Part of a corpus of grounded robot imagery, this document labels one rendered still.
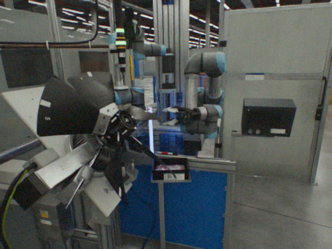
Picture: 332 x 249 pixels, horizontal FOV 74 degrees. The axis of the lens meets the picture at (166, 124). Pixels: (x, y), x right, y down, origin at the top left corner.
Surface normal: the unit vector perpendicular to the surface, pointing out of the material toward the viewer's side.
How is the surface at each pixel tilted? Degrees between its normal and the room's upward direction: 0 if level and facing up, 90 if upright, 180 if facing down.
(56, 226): 90
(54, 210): 90
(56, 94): 74
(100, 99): 47
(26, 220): 90
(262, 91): 90
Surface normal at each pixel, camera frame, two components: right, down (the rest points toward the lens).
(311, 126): -0.27, 0.27
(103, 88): 0.21, -0.55
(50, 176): 0.72, -0.58
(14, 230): 0.96, 0.05
